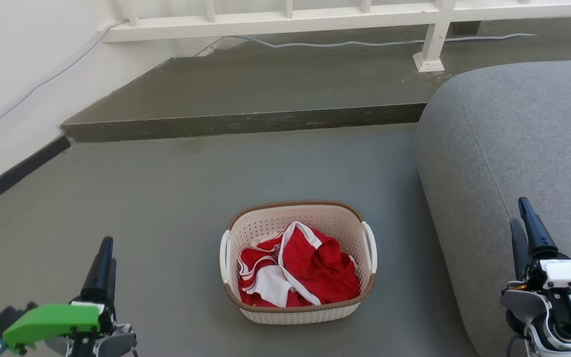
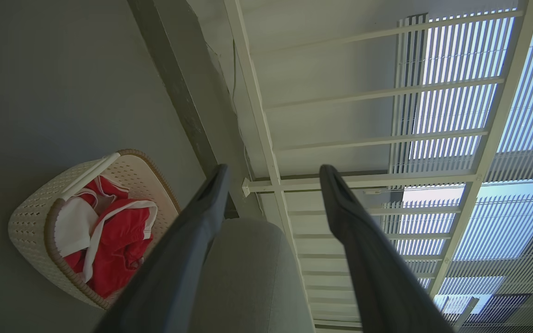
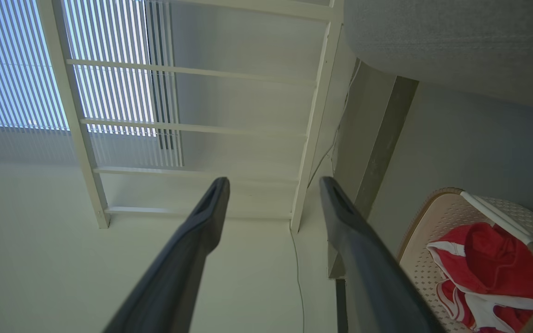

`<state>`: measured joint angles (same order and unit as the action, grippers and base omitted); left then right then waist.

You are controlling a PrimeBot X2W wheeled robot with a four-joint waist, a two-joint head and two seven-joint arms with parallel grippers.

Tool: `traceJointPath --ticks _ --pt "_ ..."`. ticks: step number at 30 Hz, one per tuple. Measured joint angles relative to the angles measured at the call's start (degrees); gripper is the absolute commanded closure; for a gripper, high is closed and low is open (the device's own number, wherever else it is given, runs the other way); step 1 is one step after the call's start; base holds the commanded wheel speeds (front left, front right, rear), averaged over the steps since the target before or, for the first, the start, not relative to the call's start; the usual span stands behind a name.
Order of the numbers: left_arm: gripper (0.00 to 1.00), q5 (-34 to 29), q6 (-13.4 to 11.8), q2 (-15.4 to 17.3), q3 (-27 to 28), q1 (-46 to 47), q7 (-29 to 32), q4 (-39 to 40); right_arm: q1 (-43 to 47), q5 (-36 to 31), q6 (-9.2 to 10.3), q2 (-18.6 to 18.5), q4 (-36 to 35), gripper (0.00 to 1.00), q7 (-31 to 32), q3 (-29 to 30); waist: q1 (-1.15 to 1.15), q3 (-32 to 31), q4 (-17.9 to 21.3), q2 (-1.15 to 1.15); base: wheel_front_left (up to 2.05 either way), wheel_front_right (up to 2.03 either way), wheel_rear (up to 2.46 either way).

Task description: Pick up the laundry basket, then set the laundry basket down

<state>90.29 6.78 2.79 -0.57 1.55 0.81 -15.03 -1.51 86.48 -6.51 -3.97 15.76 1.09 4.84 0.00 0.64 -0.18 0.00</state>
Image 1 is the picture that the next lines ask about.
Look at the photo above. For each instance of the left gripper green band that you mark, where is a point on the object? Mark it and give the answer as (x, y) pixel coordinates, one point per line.
(52, 320)

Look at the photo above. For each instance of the cream perforated plastic laundry basket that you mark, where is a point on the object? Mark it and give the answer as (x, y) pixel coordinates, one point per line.
(265, 223)

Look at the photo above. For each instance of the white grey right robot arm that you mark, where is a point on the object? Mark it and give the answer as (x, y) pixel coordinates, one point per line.
(563, 322)

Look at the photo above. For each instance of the black baseboard strip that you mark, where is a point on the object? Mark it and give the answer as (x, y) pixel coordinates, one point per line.
(18, 173)

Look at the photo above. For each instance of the red garment with white trim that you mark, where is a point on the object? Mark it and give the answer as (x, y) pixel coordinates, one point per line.
(258, 277)
(325, 267)

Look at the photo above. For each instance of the grey raised concrete step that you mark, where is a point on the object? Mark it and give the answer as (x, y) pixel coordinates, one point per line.
(265, 84)

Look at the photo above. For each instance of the white metal railing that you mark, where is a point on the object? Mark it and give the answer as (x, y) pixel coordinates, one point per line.
(315, 24)

